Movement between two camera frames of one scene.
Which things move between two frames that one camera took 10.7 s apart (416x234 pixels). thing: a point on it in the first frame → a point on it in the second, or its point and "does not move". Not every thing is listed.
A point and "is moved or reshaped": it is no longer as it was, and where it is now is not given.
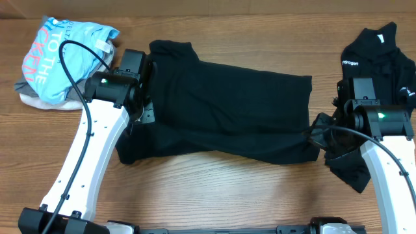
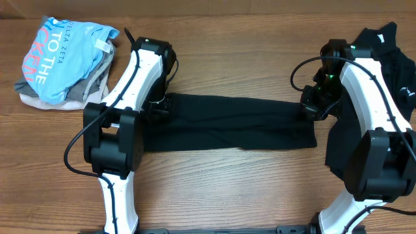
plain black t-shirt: (208, 112) is moved or reshaped
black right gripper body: (333, 140) → (327, 96)
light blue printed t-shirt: (43, 71) does not move
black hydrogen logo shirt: (375, 56) does not move
